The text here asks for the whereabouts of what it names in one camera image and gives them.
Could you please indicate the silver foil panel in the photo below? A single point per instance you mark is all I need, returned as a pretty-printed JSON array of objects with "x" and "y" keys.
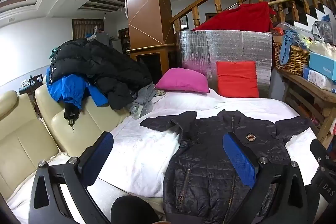
[{"x": 228, "y": 45}]

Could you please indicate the grey plastic bag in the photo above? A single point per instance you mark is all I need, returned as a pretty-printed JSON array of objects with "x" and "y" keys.
[{"x": 322, "y": 31}]

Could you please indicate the pink pillow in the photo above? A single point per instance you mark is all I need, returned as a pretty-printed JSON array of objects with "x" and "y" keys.
[{"x": 181, "y": 81}]

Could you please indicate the red blanket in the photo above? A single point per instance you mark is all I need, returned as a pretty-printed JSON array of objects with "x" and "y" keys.
[{"x": 236, "y": 18}]

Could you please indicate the blue cardboard box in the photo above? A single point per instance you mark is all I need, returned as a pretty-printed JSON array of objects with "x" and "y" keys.
[{"x": 323, "y": 65}]

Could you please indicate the black quilted jacket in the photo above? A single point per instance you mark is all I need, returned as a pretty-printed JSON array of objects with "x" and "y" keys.
[{"x": 210, "y": 166}]

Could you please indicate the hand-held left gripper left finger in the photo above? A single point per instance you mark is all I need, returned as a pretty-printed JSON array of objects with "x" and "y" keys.
[{"x": 101, "y": 151}]

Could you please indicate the grey refrigerator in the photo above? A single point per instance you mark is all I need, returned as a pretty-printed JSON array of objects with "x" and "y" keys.
[{"x": 105, "y": 39}]

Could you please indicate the cream leather sofa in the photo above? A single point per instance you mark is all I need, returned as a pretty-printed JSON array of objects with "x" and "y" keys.
[{"x": 23, "y": 134}]

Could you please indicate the wooden side table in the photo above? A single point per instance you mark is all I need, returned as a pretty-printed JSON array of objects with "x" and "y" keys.
[{"x": 309, "y": 87}]

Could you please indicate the dark wooden bookshelf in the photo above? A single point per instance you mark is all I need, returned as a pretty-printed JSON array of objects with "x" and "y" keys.
[{"x": 124, "y": 39}]

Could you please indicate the blue jacket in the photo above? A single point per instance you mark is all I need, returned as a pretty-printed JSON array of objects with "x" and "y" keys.
[{"x": 71, "y": 87}]

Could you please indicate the red cushion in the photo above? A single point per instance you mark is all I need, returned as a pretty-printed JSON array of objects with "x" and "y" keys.
[{"x": 236, "y": 79}]

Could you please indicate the brown wooden door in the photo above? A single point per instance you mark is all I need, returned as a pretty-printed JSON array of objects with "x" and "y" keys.
[{"x": 84, "y": 28}]

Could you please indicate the pile of black coats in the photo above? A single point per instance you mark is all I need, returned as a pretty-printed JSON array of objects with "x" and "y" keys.
[{"x": 99, "y": 64}]

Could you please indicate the grey garment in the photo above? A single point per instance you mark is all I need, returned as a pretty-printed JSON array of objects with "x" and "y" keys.
[{"x": 144, "y": 95}]

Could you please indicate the light blue cloth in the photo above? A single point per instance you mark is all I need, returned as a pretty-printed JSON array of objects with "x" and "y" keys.
[{"x": 284, "y": 48}]

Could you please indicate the framed wall picture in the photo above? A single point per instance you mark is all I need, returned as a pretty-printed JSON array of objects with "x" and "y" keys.
[{"x": 184, "y": 22}]

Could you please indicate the white patterned box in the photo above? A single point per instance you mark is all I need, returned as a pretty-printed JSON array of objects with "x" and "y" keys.
[{"x": 319, "y": 79}]

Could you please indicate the wicker basket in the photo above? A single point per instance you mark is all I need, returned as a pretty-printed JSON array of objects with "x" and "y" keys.
[{"x": 295, "y": 58}]

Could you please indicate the wooden column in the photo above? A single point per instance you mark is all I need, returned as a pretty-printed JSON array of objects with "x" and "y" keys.
[{"x": 147, "y": 3}]

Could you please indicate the person's black-clad leg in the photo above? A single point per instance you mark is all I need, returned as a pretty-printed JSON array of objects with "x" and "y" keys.
[{"x": 134, "y": 211}]

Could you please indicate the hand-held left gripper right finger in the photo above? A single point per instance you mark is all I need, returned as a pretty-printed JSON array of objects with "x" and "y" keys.
[{"x": 239, "y": 159}]

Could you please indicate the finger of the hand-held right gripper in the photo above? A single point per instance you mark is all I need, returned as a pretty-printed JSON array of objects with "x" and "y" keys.
[{"x": 318, "y": 149}]

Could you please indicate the white bed blanket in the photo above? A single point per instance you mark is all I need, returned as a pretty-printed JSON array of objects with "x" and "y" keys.
[{"x": 136, "y": 150}]

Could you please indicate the clear plastic bag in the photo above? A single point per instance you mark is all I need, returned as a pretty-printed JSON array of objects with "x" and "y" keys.
[{"x": 139, "y": 111}]

